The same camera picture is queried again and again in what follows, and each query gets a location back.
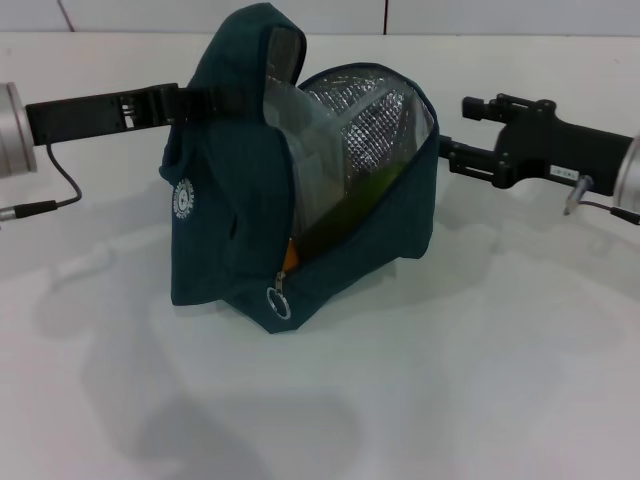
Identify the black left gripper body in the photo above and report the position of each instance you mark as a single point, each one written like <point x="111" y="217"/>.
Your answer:
<point x="90" y="115"/>

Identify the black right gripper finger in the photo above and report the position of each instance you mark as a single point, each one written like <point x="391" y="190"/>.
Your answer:
<point x="475" y="157"/>
<point x="490" y="106"/>

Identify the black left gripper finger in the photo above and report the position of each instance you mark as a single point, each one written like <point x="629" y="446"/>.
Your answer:
<point x="215" y="104"/>

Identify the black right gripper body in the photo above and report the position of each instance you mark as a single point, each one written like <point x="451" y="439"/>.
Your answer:
<point x="560" y="150"/>

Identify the green cucumber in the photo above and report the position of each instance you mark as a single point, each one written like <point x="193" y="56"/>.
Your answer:
<point x="360" y="210"/>

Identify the teal insulated lunch bag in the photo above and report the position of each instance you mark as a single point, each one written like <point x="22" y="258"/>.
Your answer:
<point x="215" y="240"/>

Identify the orange pear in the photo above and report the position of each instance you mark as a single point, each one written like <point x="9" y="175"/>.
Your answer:
<point x="291" y="257"/>

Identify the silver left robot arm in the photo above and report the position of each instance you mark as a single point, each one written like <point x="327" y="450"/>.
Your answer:
<point x="12" y="130"/>

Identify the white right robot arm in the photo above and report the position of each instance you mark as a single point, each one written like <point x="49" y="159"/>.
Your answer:
<point x="630" y="175"/>

